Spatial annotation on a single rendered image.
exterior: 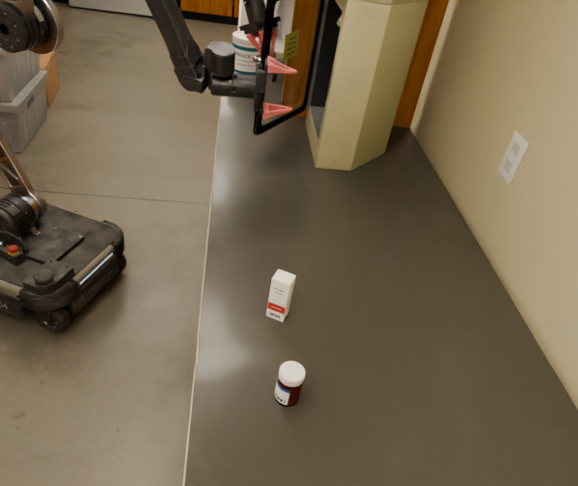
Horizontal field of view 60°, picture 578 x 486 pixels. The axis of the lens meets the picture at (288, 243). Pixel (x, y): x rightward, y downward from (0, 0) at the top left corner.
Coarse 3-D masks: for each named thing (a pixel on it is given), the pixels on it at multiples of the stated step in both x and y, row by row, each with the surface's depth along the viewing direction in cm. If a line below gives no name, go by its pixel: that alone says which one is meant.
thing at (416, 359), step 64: (256, 192) 135; (320, 192) 139; (384, 192) 145; (256, 256) 113; (320, 256) 116; (384, 256) 120; (448, 256) 124; (256, 320) 98; (320, 320) 100; (384, 320) 103; (448, 320) 105; (512, 320) 108; (256, 384) 86; (320, 384) 88; (384, 384) 90; (448, 384) 92; (512, 384) 94; (192, 448) 75; (256, 448) 77; (320, 448) 78; (384, 448) 80; (448, 448) 81; (512, 448) 83; (576, 448) 85
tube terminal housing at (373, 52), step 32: (352, 0) 122; (384, 0) 123; (416, 0) 131; (352, 32) 127; (384, 32) 127; (416, 32) 140; (352, 64) 132; (384, 64) 135; (352, 96) 137; (384, 96) 145; (320, 128) 145; (352, 128) 143; (384, 128) 155; (320, 160) 149; (352, 160) 150
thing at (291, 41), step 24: (288, 0) 134; (312, 0) 144; (264, 24) 130; (288, 24) 139; (312, 24) 150; (288, 48) 144; (312, 48) 156; (264, 96) 145; (288, 96) 156; (264, 120) 150
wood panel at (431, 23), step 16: (432, 0) 158; (448, 0) 158; (432, 16) 161; (432, 32) 164; (416, 48) 167; (432, 48) 168; (416, 64) 170; (416, 80) 174; (400, 96) 177; (416, 96) 178; (304, 112) 178; (400, 112) 181
